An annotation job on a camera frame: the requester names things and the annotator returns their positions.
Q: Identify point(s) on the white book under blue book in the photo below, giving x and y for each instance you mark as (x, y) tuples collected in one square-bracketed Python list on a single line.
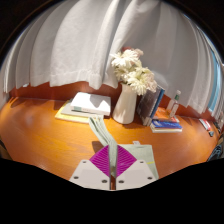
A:
[(166, 130)]

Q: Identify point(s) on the red and white packet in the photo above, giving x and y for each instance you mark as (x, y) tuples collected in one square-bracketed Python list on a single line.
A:
[(205, 124)]

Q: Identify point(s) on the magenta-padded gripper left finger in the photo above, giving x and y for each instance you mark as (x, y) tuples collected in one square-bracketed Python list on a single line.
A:
[(90, 173)]

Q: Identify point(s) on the grey-green flat book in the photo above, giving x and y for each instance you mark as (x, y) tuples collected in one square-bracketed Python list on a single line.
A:
[(68, 110)]

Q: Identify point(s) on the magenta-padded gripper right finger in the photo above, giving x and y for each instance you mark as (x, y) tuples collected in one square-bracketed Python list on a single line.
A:
[(135, 173)]

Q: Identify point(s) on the white ceramic vase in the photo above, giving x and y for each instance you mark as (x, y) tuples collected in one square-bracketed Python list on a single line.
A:
[(125, 106)]

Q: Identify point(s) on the clear plastic bottle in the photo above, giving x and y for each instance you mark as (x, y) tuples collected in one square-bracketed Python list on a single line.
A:
[(173, 105)]

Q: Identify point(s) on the light green towel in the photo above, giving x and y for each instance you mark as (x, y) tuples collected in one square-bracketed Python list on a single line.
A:
[(105, 135)]

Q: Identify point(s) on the window pane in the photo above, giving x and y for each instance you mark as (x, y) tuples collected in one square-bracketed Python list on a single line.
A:
[(215, 83)]

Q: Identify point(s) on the orange flat book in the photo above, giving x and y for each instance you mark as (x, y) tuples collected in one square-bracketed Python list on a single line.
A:
[(163, 115)]

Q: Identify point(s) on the small dark object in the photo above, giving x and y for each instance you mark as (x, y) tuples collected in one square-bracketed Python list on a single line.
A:
[(211, 133)]

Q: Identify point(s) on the upright blue book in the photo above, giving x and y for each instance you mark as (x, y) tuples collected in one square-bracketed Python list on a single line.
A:
[(158, 100)]

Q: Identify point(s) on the thick white book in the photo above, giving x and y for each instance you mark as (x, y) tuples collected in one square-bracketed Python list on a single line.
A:
[(91, 102)]

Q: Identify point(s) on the blue flat book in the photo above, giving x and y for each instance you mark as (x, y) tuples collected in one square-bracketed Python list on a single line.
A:
[(166, 124)]

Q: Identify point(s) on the black garment on chair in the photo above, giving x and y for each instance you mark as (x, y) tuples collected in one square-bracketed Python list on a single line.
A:
[(216, 150)]

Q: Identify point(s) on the white flower bouquet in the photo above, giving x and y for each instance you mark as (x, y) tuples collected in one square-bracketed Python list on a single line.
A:
[(133, 70)]

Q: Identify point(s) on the upright dark grey book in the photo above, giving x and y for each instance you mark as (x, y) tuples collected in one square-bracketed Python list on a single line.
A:
[(146, 105)]

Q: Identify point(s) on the yellow flat book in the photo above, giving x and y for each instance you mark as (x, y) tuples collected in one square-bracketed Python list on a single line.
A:
[(70, 117)]

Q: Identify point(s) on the white curtain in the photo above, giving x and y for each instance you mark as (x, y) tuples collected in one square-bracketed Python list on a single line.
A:
[(66, 43)]

